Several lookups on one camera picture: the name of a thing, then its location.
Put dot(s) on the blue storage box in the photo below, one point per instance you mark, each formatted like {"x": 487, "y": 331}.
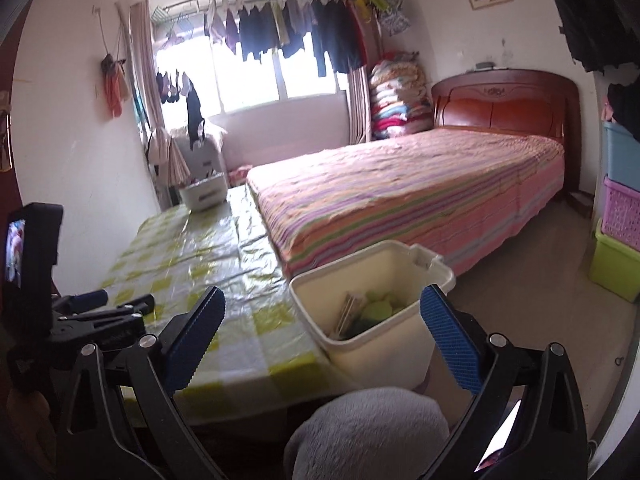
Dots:
{"x": 622, "y": 160}

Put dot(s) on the hanging dark underwear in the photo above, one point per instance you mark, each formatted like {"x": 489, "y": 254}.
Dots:
{"x": 195, "y": 110}

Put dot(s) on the person's left hand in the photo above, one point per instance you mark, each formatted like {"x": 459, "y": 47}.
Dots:
{"x": 27, "y": 420}

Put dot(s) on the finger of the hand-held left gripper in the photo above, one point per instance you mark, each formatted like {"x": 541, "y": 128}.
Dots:
{"x": 135, "y": 305}
{"x": 90, "y": 299}

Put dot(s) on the short pink curtain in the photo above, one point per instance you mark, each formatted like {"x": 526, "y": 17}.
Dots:
{"x": 357, "y": 110}

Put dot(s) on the stack of folded quilts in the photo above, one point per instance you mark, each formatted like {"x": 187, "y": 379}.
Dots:
{"x": 397, "y": 100}

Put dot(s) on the orange hanging cloth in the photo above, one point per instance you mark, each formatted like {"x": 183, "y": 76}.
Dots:
{"x": 114, "y": 90}

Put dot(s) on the bed with striped sheet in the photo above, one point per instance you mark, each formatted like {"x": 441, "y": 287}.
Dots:
{"x": 400, "y": 185}

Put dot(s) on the small grey headboard item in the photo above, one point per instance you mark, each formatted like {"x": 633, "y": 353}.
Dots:
{"x": 485, "y": 65}

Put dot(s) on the dark box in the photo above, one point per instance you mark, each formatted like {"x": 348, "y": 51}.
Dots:
{"x": 580, "y": 202}

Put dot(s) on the pink plastic basket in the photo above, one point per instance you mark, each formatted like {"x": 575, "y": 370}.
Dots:
{"x": 622, "y": 215}

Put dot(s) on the long pink curtain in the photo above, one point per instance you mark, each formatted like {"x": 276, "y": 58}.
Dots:
{"x": 145, "y": 60}

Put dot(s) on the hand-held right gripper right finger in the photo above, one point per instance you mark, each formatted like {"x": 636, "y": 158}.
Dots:
{"x": 450, "y": 340}

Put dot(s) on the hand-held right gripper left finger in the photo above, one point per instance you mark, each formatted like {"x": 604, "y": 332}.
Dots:
{"x": 195, "y": 340}

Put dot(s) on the white red cardboard box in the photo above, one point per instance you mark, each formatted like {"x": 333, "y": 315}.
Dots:
{"x": 350, "y": 312}

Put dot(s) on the pink cloth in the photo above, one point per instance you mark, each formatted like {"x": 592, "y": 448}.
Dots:
{"x": 240, "y": 174}

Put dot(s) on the table with checkered plastic cover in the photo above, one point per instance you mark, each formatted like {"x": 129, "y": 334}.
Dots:
{"x": 200, "y": 250}

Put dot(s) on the white organiser basket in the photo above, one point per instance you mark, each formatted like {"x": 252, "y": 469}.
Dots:
{"x": 202, "y": 195}

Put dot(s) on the green storage box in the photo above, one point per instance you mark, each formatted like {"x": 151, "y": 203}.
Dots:
{"x": 615, "y": 265}

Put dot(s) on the brown wooden headboard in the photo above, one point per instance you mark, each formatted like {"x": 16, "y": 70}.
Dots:
{"x": 500, "y": 110}

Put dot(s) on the white tower appliance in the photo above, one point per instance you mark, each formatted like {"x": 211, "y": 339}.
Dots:
{"x": 210, "y": 160}

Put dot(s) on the beige hanging garments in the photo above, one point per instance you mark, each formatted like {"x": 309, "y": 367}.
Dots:
{"x": 165, "y": 155}

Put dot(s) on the bright window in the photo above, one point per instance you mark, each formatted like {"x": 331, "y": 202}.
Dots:
{"x": 250, "y": 80}

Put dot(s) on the row of hanging clothes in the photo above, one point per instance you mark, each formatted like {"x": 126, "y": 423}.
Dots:
{"x": 340, "y": 30}

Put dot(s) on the cream plastic bin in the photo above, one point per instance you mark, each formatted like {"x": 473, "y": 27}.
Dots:
{"x": 380, "y": 355}

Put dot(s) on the dark hanging coat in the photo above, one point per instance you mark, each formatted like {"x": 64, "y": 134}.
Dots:
{"x": 590, "y": 15}

